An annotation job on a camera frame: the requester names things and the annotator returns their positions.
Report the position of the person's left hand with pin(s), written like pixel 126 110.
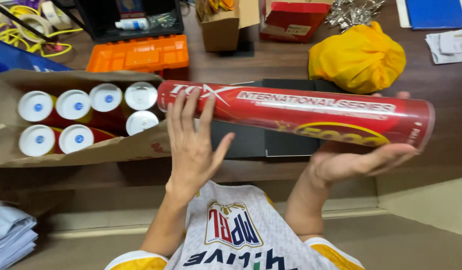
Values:
pixel 191 150

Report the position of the person's right hand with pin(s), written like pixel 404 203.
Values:
pixel 340 163

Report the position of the red shuttlecock tube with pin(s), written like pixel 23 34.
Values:
pixel 310 110

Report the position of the flat black box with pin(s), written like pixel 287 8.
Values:
pixel 249 144

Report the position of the white and yellow jersey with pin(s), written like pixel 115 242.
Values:
pixel 231 232

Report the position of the yellow cloth bag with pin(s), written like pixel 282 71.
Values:
pixel 358 60

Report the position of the brown paper bag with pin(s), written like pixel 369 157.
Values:
pixel 84 152

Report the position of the orange plastic organiser tray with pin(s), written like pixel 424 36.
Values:
pixel 141 54

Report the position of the brown cardboard box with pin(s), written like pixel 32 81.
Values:
pixel 218 32

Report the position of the bunch of white-capped tubes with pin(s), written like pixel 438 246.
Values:
pixel 75 107

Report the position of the clear plastic bag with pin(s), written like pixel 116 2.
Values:
pixel 163 19

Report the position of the white bottle with blue label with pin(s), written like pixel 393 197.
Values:
pixel 131 24

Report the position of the pile of silver clips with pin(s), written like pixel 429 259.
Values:
pixel 351 15

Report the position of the red cardboard box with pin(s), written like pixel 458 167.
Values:
pixel 291 22

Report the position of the black plastic toolbox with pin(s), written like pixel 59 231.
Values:
pixel 103 18

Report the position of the folded white paper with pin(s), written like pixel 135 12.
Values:
pixel 450 47

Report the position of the blue folder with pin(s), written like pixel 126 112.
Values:
pixel 435 13

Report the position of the white tape roll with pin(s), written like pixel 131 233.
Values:
pixel 56 15

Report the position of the stack of grey cloths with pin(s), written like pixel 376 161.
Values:
pixel 11 236

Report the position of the beige tape roll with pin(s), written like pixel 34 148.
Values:
pixel 34 26

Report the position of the black rod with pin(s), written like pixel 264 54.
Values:
pixel 20 20

